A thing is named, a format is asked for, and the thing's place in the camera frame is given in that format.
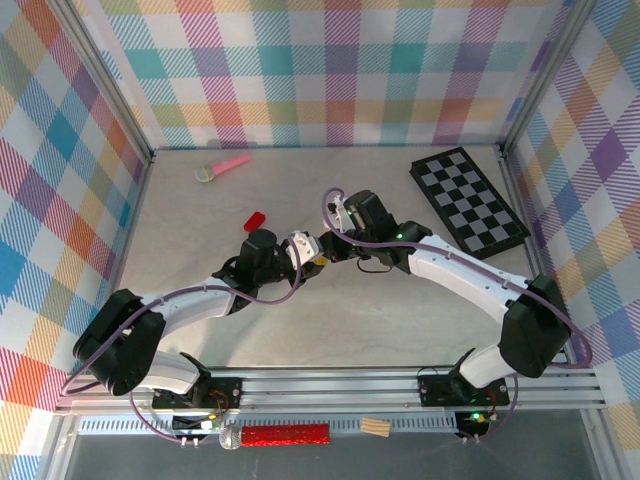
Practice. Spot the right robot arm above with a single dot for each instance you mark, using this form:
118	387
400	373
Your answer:
535	330

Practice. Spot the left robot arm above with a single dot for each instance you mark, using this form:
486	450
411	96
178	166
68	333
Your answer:
120	345

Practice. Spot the small red block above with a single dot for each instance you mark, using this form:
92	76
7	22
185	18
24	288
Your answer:
255	220

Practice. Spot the black grey chessboard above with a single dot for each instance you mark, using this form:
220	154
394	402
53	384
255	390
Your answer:
465	190

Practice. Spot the pink toy microphone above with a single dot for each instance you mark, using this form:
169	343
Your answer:
230	162

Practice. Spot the red glitter microphone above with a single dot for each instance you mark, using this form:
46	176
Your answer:
285	434

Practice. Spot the black controller board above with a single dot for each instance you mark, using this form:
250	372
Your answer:
472	422
192	425

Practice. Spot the small wooden block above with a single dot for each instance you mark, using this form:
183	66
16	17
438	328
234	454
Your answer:
375	426

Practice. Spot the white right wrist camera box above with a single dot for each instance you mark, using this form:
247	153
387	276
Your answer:
341	207

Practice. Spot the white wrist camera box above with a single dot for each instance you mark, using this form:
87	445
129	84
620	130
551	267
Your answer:
341	207
304	244

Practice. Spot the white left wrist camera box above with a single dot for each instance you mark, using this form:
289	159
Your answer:
304	244

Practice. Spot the aluminium side rail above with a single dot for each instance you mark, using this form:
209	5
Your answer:
132	220
518	200

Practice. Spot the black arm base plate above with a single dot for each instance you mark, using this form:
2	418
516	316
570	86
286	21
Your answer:
435	390
225	392

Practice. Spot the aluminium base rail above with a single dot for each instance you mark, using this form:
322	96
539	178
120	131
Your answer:
325	390

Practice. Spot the aluminium frame post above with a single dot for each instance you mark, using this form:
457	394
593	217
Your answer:
545	75
100	75

